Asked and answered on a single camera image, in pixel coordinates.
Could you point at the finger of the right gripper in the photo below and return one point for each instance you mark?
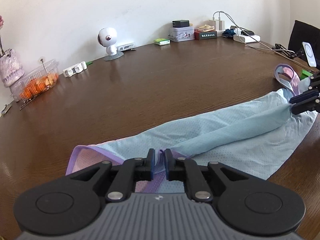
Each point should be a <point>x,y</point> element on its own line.
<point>301,107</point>
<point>308,97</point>

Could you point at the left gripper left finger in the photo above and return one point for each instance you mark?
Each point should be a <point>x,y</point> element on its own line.
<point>144,169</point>

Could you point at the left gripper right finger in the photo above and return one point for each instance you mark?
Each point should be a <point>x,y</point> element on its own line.
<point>174,168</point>

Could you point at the pink and blue garment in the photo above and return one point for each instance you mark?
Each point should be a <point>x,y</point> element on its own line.
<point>255,137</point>

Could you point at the green small object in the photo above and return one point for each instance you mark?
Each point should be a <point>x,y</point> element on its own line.
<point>305,74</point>

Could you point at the white phone on stand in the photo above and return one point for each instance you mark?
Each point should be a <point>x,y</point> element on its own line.
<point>308,51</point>

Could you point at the white power strip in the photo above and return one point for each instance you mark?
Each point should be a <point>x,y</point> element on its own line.
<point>246,39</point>

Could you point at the snack packet on box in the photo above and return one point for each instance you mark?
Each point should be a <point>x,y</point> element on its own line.
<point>205,28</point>

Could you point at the white plastic clip holder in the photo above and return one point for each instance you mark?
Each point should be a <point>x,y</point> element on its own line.
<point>75,69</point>

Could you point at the red green labelled box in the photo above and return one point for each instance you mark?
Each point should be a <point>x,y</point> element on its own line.
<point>199,35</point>

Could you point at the white small box device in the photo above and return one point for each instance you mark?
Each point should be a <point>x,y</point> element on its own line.
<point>125,47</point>

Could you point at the green tissue pack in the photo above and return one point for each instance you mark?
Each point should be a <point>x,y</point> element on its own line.
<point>161,41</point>

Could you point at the grey metal tin box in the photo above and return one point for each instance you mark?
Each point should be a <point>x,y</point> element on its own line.
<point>181,34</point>

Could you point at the black charger on tin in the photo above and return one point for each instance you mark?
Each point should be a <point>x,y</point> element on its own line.
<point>180,23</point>

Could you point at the clear plastic fruit box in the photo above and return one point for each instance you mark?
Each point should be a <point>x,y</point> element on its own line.
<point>36,82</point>

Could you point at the metal clip on table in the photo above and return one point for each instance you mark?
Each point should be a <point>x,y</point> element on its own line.
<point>5,109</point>

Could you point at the lilac wrapped flower vase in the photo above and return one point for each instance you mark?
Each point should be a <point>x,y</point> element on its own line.
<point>11,68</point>

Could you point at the white wall charger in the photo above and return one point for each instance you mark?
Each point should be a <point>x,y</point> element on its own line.
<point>219,26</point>

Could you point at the white round camera robot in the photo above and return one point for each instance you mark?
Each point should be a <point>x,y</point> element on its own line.
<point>107,37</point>

